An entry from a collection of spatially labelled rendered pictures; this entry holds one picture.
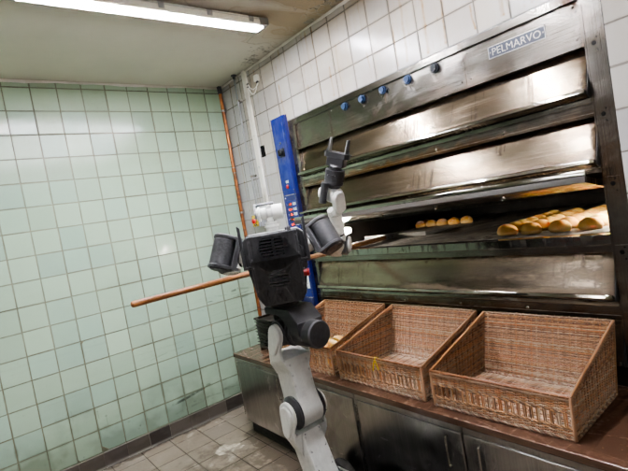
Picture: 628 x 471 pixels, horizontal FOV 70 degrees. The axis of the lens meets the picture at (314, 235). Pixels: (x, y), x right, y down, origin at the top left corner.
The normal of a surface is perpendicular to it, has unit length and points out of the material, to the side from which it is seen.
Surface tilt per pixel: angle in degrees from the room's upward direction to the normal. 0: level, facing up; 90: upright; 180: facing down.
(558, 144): 70
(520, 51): 90
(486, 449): 90
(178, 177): 90
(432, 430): 91
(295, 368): 80
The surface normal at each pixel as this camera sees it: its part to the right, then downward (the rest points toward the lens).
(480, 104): -0.78, -0.18
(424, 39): -0.77, 0.17
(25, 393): 0.62, -0.07
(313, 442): 0.51, -0.42
